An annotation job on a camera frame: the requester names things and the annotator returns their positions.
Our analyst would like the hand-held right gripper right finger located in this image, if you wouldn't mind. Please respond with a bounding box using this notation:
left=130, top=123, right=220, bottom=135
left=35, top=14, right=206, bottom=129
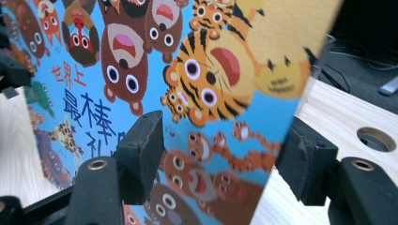
left=275, top=116, right=340, bottom=207

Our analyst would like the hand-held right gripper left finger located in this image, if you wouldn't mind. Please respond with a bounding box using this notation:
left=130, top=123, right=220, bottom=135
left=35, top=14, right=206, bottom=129
left=114, top=110, right=165, bottom=206

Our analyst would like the grey flat device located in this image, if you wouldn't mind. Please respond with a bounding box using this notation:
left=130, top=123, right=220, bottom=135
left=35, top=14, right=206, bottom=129
left=377, top=75, right=398, bottom=97

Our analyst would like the blue animal picture book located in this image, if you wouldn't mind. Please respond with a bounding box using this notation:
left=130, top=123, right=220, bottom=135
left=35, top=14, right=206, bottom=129
left=0, top=0, right=345, bottom=225

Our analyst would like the black floor cable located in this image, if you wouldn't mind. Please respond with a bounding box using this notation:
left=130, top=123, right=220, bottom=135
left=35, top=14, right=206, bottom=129
left=322, top=62, right=352, bottom=94

